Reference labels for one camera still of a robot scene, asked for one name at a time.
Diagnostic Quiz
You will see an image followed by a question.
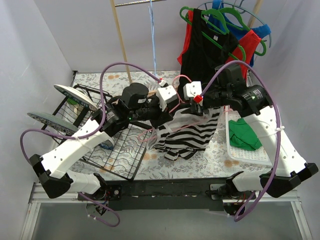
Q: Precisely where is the grey-green patterned plate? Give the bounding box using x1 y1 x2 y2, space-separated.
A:
27 111 79 136

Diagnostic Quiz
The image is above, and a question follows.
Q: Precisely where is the white patterned plate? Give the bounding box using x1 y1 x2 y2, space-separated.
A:
53 84 99 111

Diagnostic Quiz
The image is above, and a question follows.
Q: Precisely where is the green hanger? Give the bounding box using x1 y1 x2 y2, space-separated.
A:
179 6 247 62
218 3 272 57

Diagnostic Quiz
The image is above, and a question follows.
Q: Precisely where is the floral tablecloth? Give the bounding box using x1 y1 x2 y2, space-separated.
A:
71 72 269 180

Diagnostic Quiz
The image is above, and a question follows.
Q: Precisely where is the white plastic basket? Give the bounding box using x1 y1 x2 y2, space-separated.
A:
224 106 272 167

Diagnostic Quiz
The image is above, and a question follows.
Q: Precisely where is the pink wire hanger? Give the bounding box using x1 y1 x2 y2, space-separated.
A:
137 74 231 142

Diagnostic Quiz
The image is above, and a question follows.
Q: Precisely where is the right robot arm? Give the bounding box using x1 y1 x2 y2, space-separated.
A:
183 60 319 222

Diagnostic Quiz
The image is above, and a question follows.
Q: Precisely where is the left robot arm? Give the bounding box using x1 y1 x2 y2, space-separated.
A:
29 83 177 200

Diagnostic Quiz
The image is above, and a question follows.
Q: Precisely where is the wooden clothes rack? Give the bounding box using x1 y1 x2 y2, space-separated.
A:
109 0 265 101

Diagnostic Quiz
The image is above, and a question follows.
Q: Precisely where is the green hanger rear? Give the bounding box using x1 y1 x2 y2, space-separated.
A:
218 3 272 57

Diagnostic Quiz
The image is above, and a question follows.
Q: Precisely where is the blue wire hanger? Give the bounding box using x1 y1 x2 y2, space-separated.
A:
148 0 157 75

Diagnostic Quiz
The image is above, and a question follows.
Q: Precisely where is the red tank top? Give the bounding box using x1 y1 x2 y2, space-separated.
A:
177 10 262 79

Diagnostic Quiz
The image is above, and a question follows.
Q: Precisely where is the black white striped tank top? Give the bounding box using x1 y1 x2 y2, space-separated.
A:
147 107 223 161

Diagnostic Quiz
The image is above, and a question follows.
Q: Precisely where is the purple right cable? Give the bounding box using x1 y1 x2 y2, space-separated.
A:
199 59 282 223

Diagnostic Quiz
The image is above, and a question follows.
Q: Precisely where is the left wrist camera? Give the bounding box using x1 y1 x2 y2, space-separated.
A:
156 78 178 112

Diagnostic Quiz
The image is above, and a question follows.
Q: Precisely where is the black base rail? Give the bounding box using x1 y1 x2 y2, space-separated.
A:
77 177 252 211

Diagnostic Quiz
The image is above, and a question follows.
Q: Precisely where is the blue tank top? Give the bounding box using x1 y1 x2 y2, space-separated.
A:
209 0 272 67

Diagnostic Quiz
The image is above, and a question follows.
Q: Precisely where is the green hanger front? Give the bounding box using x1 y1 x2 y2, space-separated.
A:
179 6 247 62

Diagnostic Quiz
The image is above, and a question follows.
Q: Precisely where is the blue white bowl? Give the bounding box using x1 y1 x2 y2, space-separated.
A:
99 140 114 150

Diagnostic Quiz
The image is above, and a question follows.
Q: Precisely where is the green shirt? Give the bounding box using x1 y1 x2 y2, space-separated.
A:
228 118 262 151

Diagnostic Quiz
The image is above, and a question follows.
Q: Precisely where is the black wire dish rack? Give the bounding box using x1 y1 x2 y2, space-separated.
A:
52 97 151 180

